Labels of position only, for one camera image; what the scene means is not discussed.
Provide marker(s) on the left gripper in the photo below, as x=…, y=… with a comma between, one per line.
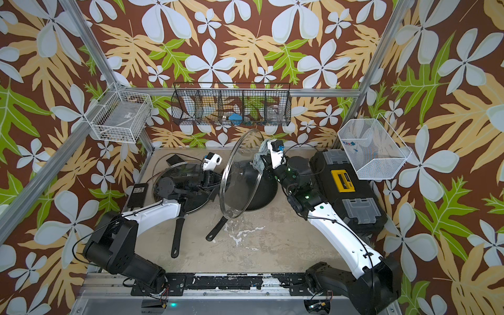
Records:
x=209, y=183

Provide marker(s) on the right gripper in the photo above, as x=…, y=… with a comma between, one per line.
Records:
x=270, y=170

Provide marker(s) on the glass pot lid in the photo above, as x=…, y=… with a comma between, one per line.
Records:
x=185, y=189
x=240, y=179

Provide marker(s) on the small pan with lid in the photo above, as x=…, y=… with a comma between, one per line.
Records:
x=264, y=195

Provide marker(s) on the green microfibre cloth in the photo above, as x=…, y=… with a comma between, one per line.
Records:
x=257, y=164

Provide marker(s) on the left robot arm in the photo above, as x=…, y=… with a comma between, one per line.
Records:
x=112, y=245

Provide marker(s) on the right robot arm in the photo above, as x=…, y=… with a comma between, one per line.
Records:
x=372, y=282

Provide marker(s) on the large black frying pan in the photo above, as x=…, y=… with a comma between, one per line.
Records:
x=178, y=236

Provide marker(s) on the black yellow toolbox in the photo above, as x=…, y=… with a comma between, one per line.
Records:
x=351, y=198

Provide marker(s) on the white mesh basket right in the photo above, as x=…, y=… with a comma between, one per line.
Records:
x=374, y=148

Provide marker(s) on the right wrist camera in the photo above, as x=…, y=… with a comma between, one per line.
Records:
x=276, y=148

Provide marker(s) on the black wire basket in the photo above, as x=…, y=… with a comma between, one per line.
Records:
x=246, y=104

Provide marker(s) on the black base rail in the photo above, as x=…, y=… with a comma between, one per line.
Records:
x=180, y=284

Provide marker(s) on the white wire basket left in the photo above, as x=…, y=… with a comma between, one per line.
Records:
x=119, y=115

